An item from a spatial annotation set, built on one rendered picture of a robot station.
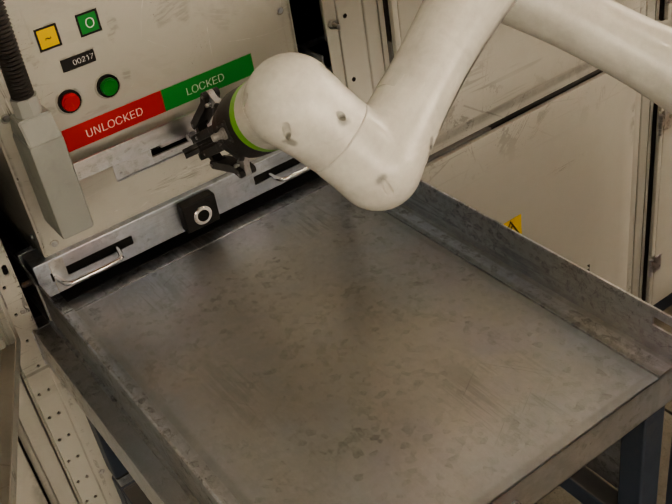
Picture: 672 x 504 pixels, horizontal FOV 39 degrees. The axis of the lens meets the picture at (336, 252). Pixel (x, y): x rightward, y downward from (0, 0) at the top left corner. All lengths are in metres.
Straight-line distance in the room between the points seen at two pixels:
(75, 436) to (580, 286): 0.83
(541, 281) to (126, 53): 0.67
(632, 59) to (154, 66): 0.70
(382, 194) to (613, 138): 1.08
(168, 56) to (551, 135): 0.84
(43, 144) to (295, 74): 0.38
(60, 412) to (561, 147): 1.10
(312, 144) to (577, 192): 1.10
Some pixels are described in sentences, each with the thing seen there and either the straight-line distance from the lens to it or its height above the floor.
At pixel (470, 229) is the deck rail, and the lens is 1.40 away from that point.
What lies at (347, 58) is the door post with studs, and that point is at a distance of 1.56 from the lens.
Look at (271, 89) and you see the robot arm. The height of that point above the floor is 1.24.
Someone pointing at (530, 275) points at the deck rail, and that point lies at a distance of 1.35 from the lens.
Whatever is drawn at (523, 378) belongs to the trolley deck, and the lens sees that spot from 1.20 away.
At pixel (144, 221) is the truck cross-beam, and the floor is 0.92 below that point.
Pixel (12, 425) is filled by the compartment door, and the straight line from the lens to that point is 1.30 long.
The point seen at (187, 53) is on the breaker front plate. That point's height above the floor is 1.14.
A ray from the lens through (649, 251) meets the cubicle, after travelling 2.43.
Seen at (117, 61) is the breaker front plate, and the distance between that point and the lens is 1.40.
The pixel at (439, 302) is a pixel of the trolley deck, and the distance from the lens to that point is 1.32.
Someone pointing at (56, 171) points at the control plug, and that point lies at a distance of 1.29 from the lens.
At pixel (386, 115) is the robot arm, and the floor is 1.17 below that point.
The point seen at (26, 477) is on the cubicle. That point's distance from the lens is 1.58.
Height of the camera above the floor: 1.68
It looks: 35 degrees down
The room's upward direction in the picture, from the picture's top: 10 degrees counter-clockwise
